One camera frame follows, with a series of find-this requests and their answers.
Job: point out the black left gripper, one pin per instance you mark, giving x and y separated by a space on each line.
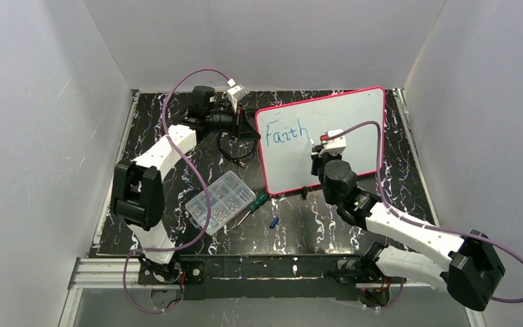
238 122

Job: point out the clear plastic screw box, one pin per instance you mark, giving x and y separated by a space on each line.
229 196

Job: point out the green handled screwdriver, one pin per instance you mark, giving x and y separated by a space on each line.
260 199

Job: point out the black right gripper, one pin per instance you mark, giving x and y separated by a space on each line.
316 160

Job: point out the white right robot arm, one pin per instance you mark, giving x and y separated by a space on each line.
466 266

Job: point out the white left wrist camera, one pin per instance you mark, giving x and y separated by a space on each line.
235 93

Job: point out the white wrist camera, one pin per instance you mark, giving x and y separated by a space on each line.
235 93
333 143

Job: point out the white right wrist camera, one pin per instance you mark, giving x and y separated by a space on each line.
333 143

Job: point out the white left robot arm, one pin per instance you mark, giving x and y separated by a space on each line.
137 195

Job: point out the black whiteboard clip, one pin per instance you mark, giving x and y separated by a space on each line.
304 192

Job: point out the pink framed whiteboard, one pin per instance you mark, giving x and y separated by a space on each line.
285 132

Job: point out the blue marker cap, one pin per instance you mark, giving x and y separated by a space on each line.
274 223

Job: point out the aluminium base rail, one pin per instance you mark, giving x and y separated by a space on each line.
200 277

